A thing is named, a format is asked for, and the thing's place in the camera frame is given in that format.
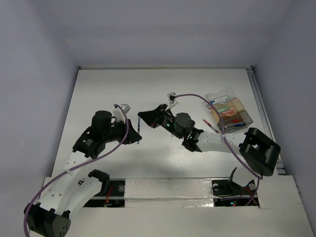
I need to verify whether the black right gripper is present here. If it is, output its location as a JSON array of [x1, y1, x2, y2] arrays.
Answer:
[[137, 106, 183, 141]]

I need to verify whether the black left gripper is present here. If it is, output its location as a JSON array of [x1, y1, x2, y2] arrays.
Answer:
[[102, 117, 141, 144]]

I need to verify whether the blue ink refill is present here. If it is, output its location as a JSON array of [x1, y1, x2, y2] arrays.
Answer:
[[137, 117, 141, 145]]

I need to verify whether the white marker blue cap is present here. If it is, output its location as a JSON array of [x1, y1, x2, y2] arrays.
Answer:
[[210, 96, 228, 104]]

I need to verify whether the green correction tape pen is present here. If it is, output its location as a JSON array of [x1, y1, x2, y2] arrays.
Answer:
[[217, 107, 230, 113]]

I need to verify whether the orange highlighter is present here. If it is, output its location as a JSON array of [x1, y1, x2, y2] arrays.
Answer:
[[221, 113, 236, 118]]

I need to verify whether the red gel pen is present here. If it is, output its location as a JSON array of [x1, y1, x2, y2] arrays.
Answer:
[[225, 118, 243, 124]]

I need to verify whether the blue ballpoint pen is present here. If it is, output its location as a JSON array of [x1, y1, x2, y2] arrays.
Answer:
[[227, 122, 246, 127]]

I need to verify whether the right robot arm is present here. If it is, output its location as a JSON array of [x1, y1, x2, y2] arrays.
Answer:
[[138, 104, 281, 194]]

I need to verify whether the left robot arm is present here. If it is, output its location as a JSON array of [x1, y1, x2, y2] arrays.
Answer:
[[23, 105, 142, 237]]

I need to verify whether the stationery organizer box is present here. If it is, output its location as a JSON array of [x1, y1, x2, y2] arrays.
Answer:
[[205, 88, 253, 133]]

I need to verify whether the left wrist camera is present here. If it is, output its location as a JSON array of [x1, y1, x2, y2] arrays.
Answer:
[[113, 104, 130, 123]]

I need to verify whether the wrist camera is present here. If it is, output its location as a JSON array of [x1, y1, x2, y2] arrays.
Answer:
[[113, 104, 130, 123], [166, 92, 178, 110]]

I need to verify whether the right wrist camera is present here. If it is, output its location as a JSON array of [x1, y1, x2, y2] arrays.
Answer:
[[166, 92, 178, 110]]

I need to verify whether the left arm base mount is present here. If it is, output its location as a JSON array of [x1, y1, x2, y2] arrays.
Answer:
[[88, 169, 125, 197]]

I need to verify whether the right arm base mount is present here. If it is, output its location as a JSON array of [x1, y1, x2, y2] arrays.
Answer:
[[210, 167, 256, 198]]

